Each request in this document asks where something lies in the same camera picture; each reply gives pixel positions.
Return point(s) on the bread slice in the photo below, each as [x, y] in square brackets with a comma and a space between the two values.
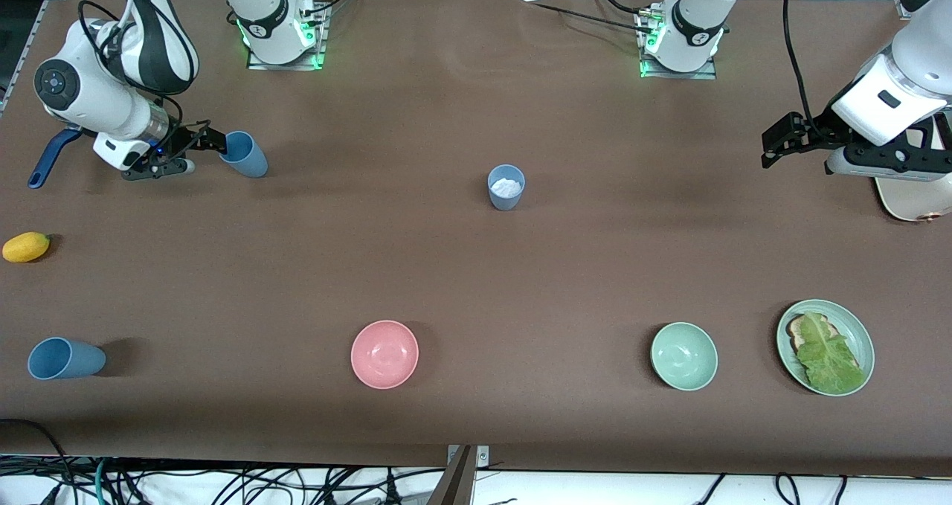
[797, 332]

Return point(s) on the yellow lemon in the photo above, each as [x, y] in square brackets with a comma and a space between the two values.
[26, 247]

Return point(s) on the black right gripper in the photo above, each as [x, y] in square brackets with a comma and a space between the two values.
[181, 137]

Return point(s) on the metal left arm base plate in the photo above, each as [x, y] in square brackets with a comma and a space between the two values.
[651, 70]

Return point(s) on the metal table clamp bracket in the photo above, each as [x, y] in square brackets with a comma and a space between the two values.
[482, 457]

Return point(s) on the brown angled post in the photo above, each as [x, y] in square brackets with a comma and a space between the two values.
[457, 486]

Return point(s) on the cream white toaster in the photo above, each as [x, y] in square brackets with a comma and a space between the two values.
[918, 200]

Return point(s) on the mint green bowl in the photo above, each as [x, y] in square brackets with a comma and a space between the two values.
[684, 356]

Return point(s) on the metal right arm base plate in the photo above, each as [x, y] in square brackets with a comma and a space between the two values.
[256, 62]

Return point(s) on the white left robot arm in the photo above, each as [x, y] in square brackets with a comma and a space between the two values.
[885, 100]

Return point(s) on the blue plastic cup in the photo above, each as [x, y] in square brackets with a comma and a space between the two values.
[253, 163]
[82, 360]

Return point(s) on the brown table cloth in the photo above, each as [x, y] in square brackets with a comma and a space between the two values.
[476, 267]

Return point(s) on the blue cup with white filling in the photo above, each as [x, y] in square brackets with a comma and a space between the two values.
[506, 204]

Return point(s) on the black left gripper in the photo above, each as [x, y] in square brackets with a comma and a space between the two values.
[818, 134]

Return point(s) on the mint green plate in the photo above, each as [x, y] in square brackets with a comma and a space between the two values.
[855, 334]

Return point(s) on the green lettuce leaf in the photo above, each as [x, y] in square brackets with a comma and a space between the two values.
[829, 356]

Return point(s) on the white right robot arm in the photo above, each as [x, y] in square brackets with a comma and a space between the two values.
[82, 88]

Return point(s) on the pink bowl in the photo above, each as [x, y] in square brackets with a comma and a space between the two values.
[384, 354]

